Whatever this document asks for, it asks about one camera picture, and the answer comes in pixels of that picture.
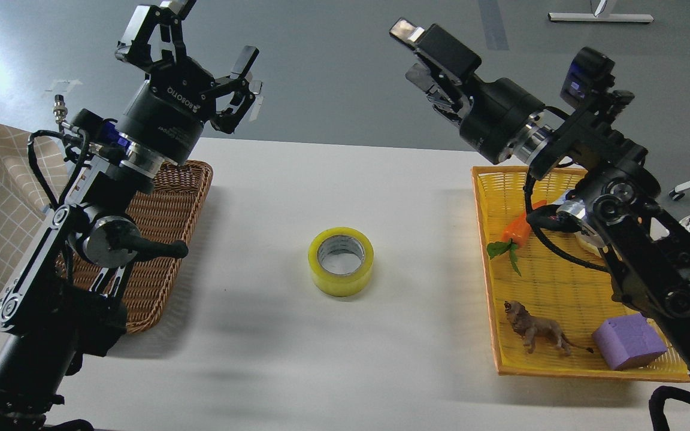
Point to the white metal stand base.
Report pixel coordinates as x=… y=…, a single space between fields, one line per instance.
x=601 y=12

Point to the toy croissant bread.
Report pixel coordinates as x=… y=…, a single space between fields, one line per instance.
x=592 y=244

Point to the brown wicker basket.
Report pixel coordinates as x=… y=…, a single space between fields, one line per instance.
x=169 y=213

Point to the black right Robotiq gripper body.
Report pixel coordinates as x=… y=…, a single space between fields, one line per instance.
x=498 y=111

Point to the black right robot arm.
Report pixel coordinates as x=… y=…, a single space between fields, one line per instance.
x=583 y=176

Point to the purple foam block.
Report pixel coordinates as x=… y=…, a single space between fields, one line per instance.
x=628 y=341

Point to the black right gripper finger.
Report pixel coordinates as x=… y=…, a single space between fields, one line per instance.
x=444 y=96
x=438 y=48

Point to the yellow woven basket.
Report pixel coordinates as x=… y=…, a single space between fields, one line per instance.
x=578 y=298

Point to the orange toy carrot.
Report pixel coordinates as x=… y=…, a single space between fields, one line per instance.
x=513 y=237

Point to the yellow tape roll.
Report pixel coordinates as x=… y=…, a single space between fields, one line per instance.
x=335 y=242

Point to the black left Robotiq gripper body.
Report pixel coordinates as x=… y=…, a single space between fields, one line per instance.
x=168 y=113

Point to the brown toy lion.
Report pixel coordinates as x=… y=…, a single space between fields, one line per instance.
x=529 y=327

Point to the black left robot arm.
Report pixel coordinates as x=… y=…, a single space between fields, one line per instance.
x=66 y=299

